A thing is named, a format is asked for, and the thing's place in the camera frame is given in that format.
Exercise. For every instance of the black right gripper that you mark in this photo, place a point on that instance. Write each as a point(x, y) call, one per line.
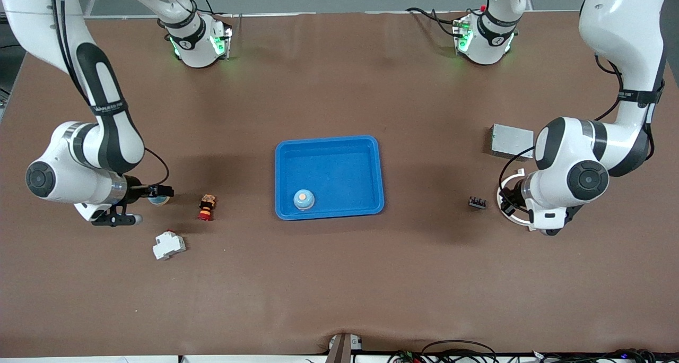
point(137, 190)

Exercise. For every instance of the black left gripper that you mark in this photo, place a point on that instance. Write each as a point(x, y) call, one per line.
point(513, 196)

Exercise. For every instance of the light blue call bell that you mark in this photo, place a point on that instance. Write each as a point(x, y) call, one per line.
point(304, 199)
point(159, 200)

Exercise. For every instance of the small black terminal block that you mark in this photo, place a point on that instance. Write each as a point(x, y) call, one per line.
point(477, 202)

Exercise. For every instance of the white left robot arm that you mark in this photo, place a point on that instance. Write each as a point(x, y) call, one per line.
point(620, 18)

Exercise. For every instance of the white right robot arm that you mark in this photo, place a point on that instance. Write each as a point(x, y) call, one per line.
point(69, 166)

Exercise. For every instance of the red orange push button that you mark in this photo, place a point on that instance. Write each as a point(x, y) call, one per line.
point(206, 208)

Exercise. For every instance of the white circuit breaker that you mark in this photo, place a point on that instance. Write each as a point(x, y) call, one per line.
point(168, 244)

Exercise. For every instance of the grey metal box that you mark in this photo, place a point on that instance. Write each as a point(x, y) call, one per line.
point(509, 141)

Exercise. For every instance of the blue plastic tray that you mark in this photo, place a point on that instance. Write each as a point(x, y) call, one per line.
point(334, 156)

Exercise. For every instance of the brown table cover sheet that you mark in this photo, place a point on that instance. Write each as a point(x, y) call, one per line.
point(339, 278)

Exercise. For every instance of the grey clamp bracket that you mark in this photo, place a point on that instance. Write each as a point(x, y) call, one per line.
point(339, 349)

